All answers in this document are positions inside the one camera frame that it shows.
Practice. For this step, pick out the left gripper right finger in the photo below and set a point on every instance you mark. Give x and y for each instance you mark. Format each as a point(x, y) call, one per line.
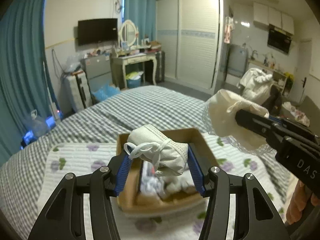
point(238, 206)

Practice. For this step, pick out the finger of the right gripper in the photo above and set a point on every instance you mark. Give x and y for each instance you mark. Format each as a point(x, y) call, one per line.
point(296, 127)
point(271, 128)

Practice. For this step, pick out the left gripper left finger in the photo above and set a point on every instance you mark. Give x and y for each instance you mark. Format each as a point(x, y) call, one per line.
point(62, 217)

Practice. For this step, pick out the cream lace fabric hat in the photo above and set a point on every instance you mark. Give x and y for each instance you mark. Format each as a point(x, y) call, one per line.
point(219, 119)

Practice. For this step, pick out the floral tissue pack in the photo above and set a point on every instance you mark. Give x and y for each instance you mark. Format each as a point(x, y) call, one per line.
point(149, 184)

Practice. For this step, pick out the white face mask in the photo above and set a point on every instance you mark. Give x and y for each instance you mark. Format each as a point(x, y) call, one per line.
point(169, 158)

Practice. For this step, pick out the small white plush toy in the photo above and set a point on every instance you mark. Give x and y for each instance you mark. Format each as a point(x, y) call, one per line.
point(180, 183)

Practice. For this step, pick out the right hand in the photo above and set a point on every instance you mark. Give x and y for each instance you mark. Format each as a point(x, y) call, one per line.
point(297, 204)

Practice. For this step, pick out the white clothes pile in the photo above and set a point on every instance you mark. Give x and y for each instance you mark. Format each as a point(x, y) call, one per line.
point(255, 85)

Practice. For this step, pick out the white floral quilted blanket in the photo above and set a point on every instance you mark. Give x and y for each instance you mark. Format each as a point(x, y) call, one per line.
point(82, 159)

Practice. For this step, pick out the grey washing machine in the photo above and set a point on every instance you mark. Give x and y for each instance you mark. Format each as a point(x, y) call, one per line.
point(237, 60)

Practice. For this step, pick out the brown cardboard box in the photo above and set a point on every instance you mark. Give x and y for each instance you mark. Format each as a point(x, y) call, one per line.
point(134, 204)

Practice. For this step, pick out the black range hood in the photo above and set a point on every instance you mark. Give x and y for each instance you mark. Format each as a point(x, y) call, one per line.
point(279, 39)

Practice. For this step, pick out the clear water jug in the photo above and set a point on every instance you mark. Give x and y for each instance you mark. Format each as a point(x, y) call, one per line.
point(36, 124)

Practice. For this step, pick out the hanging pink garment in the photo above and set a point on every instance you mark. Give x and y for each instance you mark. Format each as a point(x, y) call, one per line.
point(229, 27)

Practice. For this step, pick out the white suitcase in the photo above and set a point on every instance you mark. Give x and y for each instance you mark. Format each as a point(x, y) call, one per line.
point(78, 92)

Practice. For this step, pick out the grey checked bed cover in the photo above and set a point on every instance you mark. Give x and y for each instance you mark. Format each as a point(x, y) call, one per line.
point(86, 140)

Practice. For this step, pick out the blue plastic bag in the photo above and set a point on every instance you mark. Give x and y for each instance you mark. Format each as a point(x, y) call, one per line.
point(105, 92)

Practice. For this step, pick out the white sliding door wardrobe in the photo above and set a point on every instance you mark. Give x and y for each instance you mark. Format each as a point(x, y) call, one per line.
point(191, 35)

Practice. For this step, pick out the teal left window curtain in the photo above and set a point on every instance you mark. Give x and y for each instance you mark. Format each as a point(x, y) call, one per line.
point(25, 79)

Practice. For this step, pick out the teal window curtain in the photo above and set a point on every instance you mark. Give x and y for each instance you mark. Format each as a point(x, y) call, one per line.
point(143, 14)
point(25, 79)

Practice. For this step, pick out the small grey fridge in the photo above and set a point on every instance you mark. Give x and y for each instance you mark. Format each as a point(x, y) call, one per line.
point(98, 71)

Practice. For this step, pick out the white dressing table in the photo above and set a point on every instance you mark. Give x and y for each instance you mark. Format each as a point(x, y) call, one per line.
point(133, 59)

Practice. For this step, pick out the white oval vanity mirror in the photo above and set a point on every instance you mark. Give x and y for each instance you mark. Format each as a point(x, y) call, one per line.
point(128, 34)

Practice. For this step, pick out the teal right window curtain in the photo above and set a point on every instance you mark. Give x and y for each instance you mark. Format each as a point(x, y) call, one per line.
point(143, 14)

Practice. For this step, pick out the white kitchen wall cabinets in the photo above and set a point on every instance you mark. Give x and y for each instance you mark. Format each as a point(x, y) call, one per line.
point(265, 17)

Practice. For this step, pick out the black wall television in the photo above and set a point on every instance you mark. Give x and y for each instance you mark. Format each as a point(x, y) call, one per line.
point(97, 30)

